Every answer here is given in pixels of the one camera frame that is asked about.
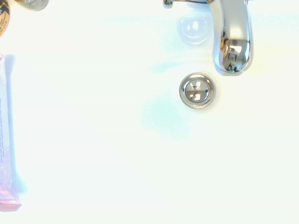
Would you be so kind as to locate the white ceramic sink basin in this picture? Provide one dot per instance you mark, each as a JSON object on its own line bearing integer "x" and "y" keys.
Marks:
{"x": 116, "y": 140}

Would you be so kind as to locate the chrome sink drain plug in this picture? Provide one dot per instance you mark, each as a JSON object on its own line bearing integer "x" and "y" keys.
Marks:
{"x": 197, "y": 90}

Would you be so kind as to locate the sink overflow hole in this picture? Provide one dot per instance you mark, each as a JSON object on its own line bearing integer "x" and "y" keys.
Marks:
{"x": 193, "y": 29}

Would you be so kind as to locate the chrome faucet spout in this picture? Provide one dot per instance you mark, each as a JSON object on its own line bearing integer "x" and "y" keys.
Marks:
{"x": 232, "y": 35}

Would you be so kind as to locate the pink toothpaste tube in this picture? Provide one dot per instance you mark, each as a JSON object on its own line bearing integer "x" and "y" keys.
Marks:
{"x": 5, "y": 140}

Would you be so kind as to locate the orange labelled bottle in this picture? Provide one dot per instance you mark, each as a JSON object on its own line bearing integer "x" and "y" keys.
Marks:
{"x": 3, "y": 17}

